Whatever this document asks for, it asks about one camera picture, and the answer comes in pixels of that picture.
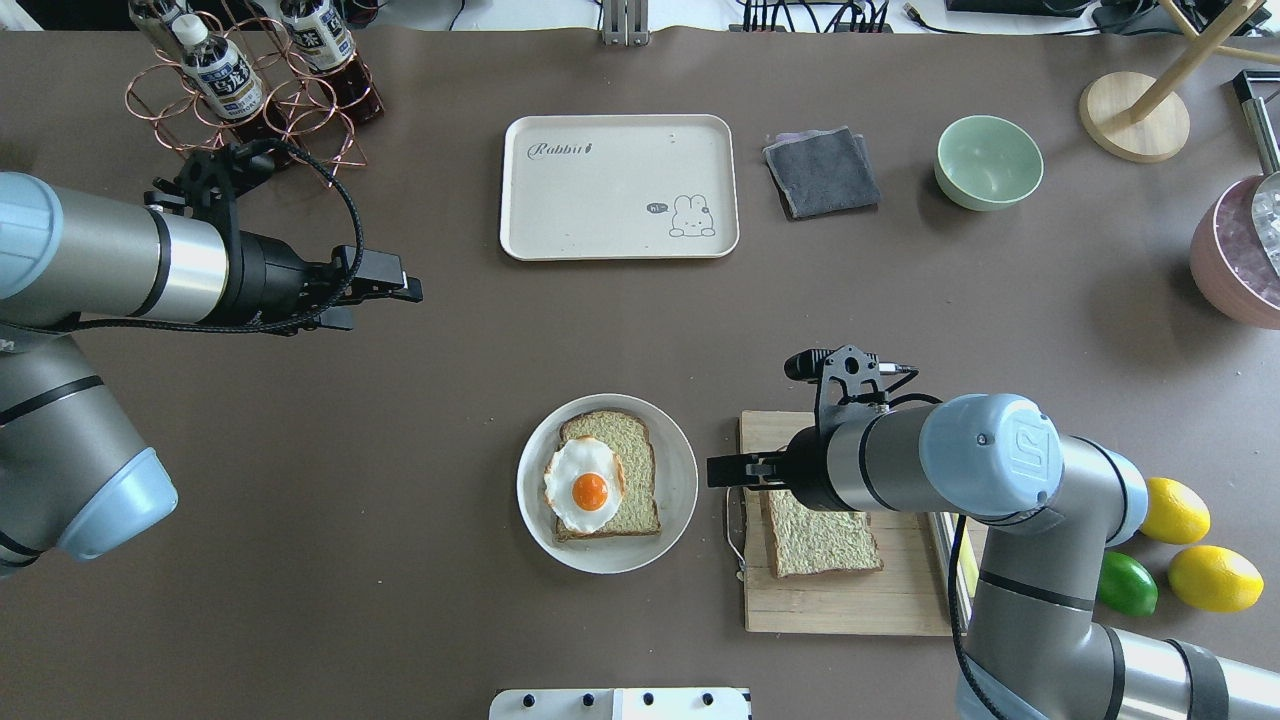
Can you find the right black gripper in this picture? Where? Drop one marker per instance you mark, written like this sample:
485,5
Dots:
806,468

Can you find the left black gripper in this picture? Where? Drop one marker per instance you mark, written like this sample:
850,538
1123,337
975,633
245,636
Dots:
272,279

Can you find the bread slice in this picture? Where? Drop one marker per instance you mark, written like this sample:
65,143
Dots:
804,542
628,436

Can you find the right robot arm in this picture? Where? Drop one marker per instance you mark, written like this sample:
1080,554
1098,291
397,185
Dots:
1052,505

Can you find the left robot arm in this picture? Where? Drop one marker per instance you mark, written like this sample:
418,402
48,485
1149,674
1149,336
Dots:
77,475

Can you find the cream rabbit tray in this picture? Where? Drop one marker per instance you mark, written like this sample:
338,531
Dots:
618,187

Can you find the white round plate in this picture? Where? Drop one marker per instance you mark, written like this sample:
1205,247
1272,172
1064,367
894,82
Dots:
676,489

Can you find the fried egg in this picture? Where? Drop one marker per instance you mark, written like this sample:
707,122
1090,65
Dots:
584,484

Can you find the wooden cutting board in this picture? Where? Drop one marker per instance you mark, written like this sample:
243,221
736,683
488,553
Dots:
906,597

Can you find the metal cylinder with black cap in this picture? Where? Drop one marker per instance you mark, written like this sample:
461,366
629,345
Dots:
943,530

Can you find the yellow plastic knife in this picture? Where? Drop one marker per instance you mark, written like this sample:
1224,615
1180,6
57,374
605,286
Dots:
967,574

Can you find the tea bottle two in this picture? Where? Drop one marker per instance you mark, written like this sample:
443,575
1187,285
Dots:
322,38

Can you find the tea bottle one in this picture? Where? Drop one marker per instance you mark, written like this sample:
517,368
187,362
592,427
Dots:
219,70

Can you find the folded grey cloth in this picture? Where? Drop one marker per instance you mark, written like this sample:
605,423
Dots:
822,171

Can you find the tea bottle three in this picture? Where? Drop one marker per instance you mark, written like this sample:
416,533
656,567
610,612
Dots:
154,20

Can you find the green bowl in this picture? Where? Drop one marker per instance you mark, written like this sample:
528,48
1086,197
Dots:
985,163

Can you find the green lime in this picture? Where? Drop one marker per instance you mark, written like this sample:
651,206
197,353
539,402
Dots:
1126,586

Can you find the yellow lemon one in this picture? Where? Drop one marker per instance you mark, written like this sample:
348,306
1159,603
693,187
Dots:
1175,514

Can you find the yellow lemon two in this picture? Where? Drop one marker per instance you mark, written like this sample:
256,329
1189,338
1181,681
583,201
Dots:
1215,579

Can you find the pink ice bowl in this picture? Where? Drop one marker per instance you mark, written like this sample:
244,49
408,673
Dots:
1228,263

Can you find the wooden mug tree stand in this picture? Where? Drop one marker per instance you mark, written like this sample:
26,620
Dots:
1140,118

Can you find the metal ice scoop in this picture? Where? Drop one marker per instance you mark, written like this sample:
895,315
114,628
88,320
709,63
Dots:
1255,89

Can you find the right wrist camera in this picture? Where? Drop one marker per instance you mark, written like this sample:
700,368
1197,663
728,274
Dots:
848,382

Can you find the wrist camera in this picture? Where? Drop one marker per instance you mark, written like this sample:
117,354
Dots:
210,183
848,382

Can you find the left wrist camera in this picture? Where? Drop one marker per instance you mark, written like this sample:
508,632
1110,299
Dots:
210,183

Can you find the copper wire bottle rack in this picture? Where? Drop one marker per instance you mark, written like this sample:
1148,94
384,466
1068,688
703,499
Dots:
279,69

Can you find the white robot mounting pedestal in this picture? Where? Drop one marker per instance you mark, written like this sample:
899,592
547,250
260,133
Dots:
711,702

